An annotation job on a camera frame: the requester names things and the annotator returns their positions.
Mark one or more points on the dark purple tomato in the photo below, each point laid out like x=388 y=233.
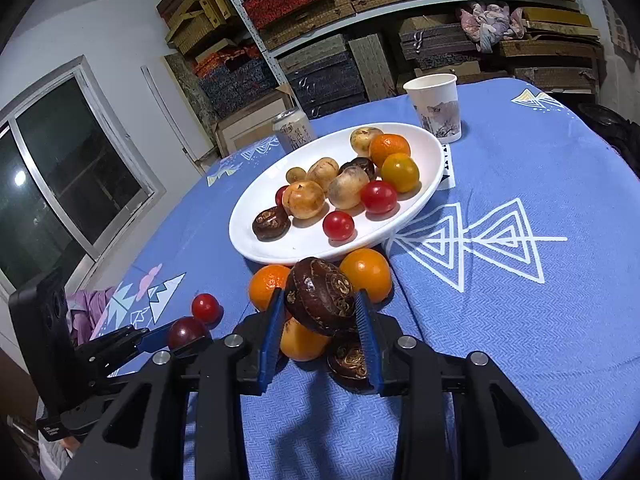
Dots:
x=185 y=331

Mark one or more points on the shelf of stacked gift boxes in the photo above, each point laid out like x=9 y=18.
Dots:
x=300 y=10

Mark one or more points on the large dark water chestnut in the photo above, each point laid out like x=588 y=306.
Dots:
x=320 y=295

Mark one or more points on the black chair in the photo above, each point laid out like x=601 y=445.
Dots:
x=612 y=130

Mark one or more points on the grey metal shelf rack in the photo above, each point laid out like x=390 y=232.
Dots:
x=258 y=40

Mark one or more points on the large orange mandarin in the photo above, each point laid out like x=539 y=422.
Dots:
x=367 y=272

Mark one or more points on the white paper cup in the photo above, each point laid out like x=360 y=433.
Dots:
x=435 y=105

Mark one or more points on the mottled grey panel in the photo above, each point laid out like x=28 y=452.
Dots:
x=187 y=85

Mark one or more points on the large tan round fruit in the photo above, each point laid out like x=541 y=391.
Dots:
x=347 y=189

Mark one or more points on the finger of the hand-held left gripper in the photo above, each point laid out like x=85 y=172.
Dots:
x=197 y=346
x=155 y=339

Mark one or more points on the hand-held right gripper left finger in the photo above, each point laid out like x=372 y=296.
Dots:
x=270 y=345

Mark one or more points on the pink floral cloth bundle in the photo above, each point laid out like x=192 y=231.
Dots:
x=487 y=25

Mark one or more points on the blue printed tablecloth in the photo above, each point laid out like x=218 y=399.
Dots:
x=500 y=310

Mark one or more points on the yellow-orange round fruit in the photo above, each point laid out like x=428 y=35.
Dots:
x=302 y=342

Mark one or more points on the speckled orange-tan round fruit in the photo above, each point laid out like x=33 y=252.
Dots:
x=303 y=200

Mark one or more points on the white oval plate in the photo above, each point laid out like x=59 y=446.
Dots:
x=300 y=245

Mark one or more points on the beige framed board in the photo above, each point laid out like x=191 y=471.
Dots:
x=245 y=125

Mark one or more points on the yellow cherry tomato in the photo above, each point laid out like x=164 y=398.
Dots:
x=400 y=172

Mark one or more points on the white panel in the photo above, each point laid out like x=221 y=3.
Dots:
x=170 y=110

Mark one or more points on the silver drink can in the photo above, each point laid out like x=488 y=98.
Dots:
x=292 y=130

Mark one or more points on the red cherry tomato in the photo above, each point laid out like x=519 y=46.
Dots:
x=206 y=307
x=338 y=225
x=378 y=197
x=280 y=196

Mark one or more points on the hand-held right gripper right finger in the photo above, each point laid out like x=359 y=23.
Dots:
x=369 y=345

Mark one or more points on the grey framed window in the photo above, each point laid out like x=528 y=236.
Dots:
x=65 y=160

